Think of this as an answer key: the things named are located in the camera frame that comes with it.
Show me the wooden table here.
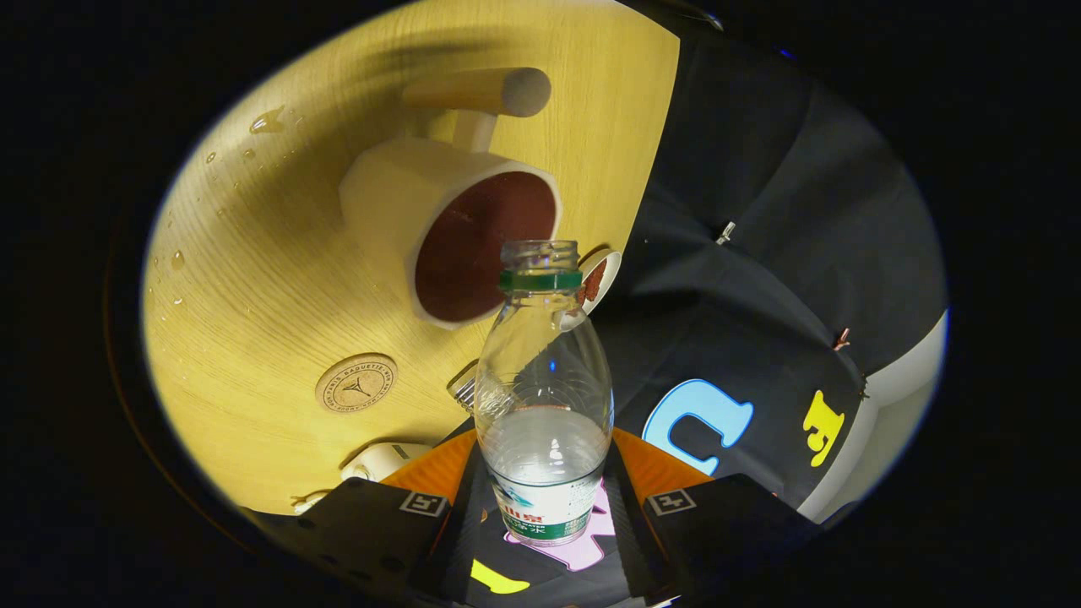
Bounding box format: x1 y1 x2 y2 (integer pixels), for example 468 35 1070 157
142 0 681 516

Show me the cream cup brown inside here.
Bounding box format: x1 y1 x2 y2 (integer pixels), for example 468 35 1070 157
340 68 562 330

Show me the clear plastic bottle green ring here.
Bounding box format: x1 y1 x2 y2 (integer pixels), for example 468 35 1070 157
473 240 615 547

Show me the black backdrop cloth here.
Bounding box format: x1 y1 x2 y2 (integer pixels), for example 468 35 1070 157
439 0 948 608

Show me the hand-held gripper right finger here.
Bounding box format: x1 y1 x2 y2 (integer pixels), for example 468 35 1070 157
602 428 822 606

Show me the round cork coaster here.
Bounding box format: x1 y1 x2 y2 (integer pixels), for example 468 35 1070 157
315 353 398 414

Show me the white toaster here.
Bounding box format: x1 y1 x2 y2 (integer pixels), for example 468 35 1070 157
340 442 433 484

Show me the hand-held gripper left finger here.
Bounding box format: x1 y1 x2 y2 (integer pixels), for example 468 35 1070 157
245 428 486 606

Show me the small white plate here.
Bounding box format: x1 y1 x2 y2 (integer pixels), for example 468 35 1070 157
579 250 622 315

